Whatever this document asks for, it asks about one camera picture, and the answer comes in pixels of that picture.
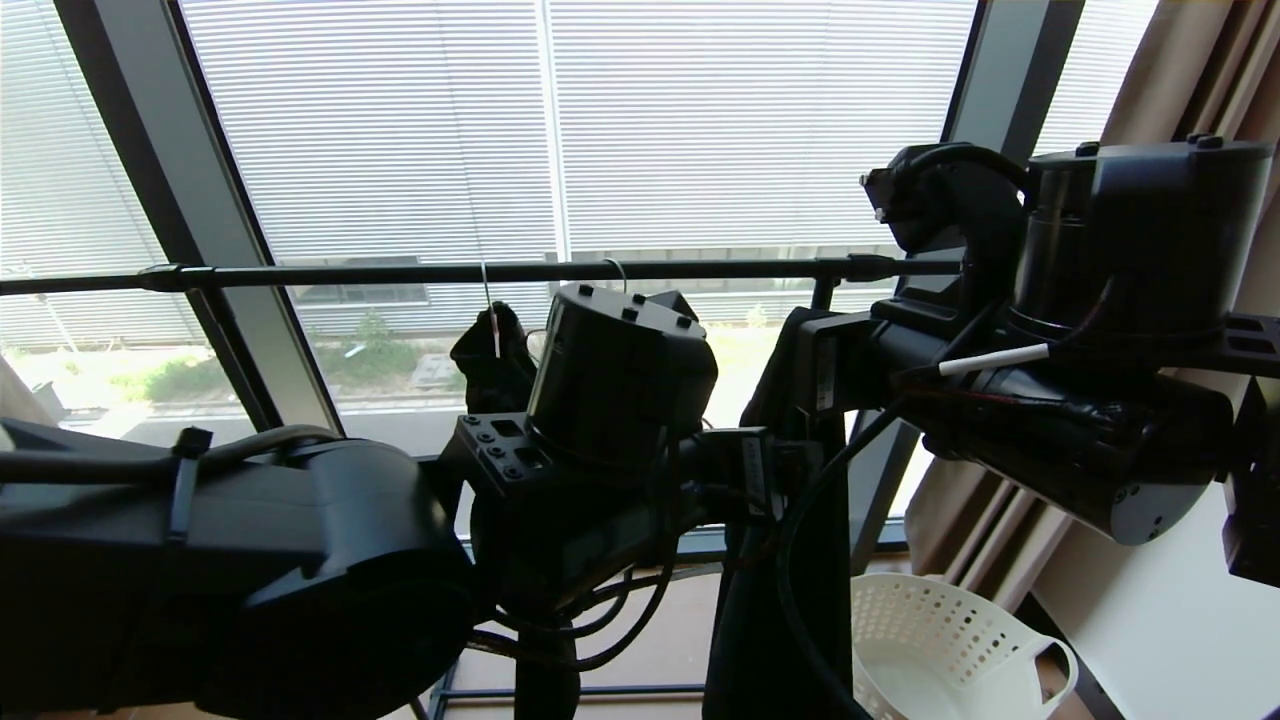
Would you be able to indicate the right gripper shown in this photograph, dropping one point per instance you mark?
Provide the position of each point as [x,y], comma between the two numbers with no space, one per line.
[1050,430]

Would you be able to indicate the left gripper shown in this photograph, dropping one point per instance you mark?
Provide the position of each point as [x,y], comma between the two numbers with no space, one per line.
[620,530]

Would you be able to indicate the black T-shirt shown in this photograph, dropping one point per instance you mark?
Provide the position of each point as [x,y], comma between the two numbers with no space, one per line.
[770,620]

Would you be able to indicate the black shorts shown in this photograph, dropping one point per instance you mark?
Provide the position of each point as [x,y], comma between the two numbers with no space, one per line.
[495,375]

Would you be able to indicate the pink clothes hanger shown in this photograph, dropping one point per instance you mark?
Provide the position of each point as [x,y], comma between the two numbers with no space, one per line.
[494,320]
[620,272]

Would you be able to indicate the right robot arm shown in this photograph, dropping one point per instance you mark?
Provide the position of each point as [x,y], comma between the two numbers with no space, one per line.
[1140,240]

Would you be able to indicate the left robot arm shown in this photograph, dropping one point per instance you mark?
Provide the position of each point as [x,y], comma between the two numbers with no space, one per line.
[300,560]

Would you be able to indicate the white laundry basket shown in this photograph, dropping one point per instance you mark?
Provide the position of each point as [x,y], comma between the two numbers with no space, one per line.
[950,640]

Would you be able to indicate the black clothes rack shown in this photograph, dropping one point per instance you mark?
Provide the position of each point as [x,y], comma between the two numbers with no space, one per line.
[400,272]

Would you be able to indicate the brown curtain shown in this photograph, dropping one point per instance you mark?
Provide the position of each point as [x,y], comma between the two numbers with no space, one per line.
[1180,70]
[20,400]

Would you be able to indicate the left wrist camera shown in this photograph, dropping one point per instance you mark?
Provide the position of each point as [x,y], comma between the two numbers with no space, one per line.
[675,305]

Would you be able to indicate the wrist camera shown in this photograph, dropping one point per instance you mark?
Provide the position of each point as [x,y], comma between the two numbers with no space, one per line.
[940,200]
[675,305]

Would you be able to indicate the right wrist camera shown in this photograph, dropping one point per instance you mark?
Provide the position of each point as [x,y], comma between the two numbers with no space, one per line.
[940,200]

